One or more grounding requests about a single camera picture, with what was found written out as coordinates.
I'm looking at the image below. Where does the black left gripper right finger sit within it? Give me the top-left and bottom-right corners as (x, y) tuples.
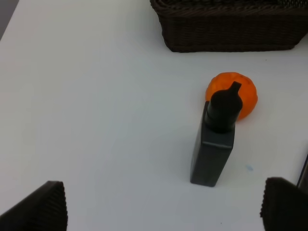
(260, 177), (308, 231)

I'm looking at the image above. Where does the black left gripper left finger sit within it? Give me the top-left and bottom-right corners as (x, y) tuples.
(0, 181), (68, 231)

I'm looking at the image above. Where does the dark green pump bottle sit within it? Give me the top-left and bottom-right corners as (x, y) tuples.
(190, 81), (243, 187)

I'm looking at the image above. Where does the orange tangerine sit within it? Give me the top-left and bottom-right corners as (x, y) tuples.
(205, 72), (258, 120)

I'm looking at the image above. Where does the dark brown wicker basket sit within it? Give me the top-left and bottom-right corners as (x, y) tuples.
(151, 0), (308, 52)

